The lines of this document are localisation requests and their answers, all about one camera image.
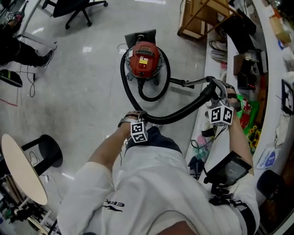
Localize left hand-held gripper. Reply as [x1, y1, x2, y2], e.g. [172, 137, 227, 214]
[117, 119, 148, 144]

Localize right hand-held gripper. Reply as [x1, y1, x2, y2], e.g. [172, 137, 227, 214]
[207, 77, 235, 127]

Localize black vacuum hose with wand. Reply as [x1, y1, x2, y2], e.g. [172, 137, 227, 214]
[120, 47, 219, 126]

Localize person's right forearm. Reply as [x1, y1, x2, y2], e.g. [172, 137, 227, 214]
[226, 114, 255, 176]

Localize person's left forearm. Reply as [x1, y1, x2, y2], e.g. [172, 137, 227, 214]
[88, 123, 133, 173]

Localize red vacuum cleaner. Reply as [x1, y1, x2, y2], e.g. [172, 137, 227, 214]
[124, 40, 165, 90]

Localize person's right hand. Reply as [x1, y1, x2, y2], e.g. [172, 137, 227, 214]
[226, 84, 242, 109]

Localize person's left hand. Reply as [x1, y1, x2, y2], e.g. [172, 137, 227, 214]
[121, 111, 141, 125]

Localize person's dark trousers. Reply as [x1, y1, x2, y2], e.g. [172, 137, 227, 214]
[125, 126, 183, 155]

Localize black box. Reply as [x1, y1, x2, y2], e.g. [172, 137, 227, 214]
[237, 74, 256, 90]

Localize brown box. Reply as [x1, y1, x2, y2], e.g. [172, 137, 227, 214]
[232, 53, 251, 77]

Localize white slipper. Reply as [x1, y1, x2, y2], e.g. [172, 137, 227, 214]
[208, 40, 228, 53]
[210, 50, 228, 63]

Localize green red snack packet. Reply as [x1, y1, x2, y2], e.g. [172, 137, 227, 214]
[236, 93, 260, 136]

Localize white metal shelving unit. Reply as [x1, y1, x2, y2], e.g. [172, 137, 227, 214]
[185, 0, 294, 235]

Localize person's white shirt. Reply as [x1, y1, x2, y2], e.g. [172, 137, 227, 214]
[56, 144, 260, 235]

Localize yellow artificial sunflowers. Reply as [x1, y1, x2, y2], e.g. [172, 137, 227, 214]
[246, 124, 263, 149]

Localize black bag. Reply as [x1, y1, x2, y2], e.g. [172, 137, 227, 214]
[220, 8, 257, 55]

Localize teal plastic bag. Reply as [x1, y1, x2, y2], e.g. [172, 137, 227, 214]
[192, 146, 209, 162]

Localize dark blue cloth bundle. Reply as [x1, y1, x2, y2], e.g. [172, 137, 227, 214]
[187, 157, 205, 179]

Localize wooden shelf cart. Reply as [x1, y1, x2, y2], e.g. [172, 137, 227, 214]
[177, 0, 243, 40]

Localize blue white packet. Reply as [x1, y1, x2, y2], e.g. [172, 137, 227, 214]
[255, 147, 280, 170]

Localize beige cardboard box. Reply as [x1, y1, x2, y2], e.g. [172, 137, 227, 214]
[268, 15, 293, 45]

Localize black chest-mounted screen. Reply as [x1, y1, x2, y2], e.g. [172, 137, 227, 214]
[203, 151, 253, 205]

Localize black round stool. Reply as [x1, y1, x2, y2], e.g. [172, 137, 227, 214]
[20, 134, 63, 177]

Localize grey metal plate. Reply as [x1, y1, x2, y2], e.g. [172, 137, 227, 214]
[124, 29, 157, 48]

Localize round beige table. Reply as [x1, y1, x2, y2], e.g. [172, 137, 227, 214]
[0, 133, 49, 206]

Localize black green board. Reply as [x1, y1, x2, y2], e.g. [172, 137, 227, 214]
[0, 69, 24, 88]

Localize black mesh office chair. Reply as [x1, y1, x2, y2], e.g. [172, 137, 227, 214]
[42, 0, 109, 30]

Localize white desk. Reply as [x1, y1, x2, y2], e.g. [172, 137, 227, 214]
[13, 0, 57, 50]

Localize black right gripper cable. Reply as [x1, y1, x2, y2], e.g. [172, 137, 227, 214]
[190, 125, 228, 150]

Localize black picture frame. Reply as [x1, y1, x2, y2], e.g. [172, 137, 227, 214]
[281, 78, 294, 116]

